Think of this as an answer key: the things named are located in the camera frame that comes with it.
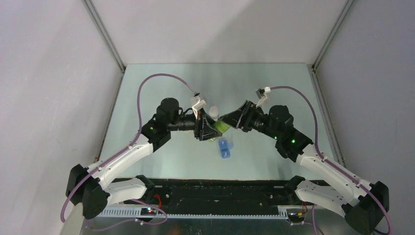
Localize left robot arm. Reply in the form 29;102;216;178
66;97;222;219

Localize left control board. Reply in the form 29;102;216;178
140;207;158;216

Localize left aluminium frame post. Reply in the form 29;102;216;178
82;0;126;73

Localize aluminium frame post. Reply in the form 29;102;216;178
82;0;126;73
311;0;356;72

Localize right aluminium frame post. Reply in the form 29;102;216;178
311;0;356;72

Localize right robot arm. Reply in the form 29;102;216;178
219;101;390;235

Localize white pill bottle blue label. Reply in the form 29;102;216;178
208;106;219;120

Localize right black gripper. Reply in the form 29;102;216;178
219;100;280;141

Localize blue pill organizer box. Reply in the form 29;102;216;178
217;137;233;159

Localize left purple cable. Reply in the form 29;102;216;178
60;73;198;224

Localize green pill bottle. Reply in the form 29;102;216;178
213;120;230;134

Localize control board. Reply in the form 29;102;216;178
140;207;158;216
287;212;306;218

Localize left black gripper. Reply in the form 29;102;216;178
167;107;221;141

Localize purple cable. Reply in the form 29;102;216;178
60;73;198;224
269;86;393;235

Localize right control board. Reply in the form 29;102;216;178
287;212;306;218

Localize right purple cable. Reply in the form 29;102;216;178
269;86;393;235

